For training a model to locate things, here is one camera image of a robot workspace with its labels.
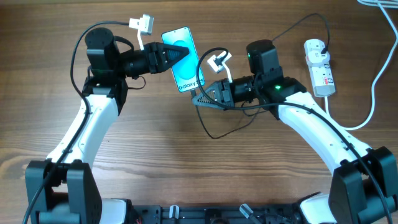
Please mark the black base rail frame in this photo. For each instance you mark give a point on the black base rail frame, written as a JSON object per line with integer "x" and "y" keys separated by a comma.
{"x": 275, "y": 213}

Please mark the white charger adapter plug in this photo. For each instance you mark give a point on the white charger adapter plug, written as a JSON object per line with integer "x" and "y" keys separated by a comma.
{"x": 315, "y": 57}

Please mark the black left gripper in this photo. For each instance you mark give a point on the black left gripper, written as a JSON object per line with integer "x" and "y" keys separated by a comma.
{"x": 152, "y": 58}

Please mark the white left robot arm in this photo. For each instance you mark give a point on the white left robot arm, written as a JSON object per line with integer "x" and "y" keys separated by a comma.
{"x": 61, "y": 188}

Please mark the white power strip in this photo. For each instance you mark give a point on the white power strip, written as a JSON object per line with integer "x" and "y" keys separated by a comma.
{"x": 321, "y": 77}

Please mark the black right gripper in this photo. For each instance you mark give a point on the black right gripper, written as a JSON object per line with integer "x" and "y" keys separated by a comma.
{"x": 226, "y": 93}

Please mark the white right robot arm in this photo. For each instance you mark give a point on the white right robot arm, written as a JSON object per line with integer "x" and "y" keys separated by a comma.
{"x": 364, "y": 180}

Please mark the Galaxy S25 smartphone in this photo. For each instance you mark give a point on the Galaxy S25 smartphone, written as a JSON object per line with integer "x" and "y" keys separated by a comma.
{"x": 184, "y": 71}

